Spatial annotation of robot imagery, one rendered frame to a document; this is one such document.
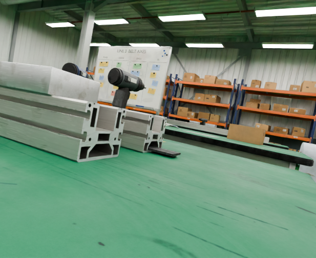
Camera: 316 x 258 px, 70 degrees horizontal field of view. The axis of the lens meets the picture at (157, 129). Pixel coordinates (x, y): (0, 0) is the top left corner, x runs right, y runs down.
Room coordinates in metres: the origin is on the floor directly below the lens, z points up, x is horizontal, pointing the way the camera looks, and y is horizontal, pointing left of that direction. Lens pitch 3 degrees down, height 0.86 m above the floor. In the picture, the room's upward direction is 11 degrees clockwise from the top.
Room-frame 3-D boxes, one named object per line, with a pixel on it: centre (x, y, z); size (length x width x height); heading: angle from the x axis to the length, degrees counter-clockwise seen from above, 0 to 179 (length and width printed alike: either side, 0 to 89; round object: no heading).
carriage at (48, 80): (0.41, 0.22, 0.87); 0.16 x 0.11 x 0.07; 66
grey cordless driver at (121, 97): (0.85, 0.13, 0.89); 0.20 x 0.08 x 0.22; 150
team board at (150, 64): (3.89, 0.66, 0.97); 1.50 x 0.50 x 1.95; 61
